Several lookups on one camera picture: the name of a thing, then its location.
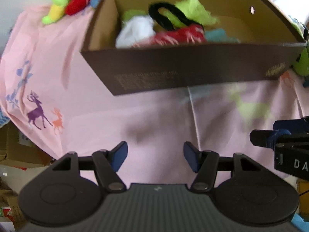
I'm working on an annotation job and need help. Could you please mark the yellow green plush toy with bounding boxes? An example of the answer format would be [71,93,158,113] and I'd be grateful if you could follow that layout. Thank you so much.
[41,0,71,25]

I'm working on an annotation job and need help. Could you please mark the teal knitted cloth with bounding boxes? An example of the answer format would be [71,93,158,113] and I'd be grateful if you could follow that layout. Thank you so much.
[204,28,240,43]

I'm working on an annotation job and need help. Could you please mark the green frog plush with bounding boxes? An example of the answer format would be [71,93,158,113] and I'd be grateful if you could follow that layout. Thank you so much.
[290,17,308,77]

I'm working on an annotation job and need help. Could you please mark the brown cardboard box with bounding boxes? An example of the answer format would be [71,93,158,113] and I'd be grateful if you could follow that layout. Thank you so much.
[81,0,307,95]

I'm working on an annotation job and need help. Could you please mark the lime green fluffy cloth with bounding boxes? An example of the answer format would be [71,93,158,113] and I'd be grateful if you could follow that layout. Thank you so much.
[161,0,221,28]

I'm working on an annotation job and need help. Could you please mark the red patterned cloth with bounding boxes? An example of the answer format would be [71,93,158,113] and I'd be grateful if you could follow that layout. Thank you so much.
[149,24,206,46]

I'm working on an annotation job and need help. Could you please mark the red plush toy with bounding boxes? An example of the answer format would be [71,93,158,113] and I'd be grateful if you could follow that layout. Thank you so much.
[65,0,90,16]

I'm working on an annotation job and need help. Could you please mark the white cloth bundle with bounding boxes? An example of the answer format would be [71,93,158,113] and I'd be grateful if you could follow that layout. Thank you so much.
[115,15,155,48]

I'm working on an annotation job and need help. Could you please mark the black hair band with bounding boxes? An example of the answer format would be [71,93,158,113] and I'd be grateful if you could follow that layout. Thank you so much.
[148,2,204,31]

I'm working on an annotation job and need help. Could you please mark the pink patterned tablecloth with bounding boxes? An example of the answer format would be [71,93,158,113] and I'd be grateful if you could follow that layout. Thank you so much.
[1,6,308,174]

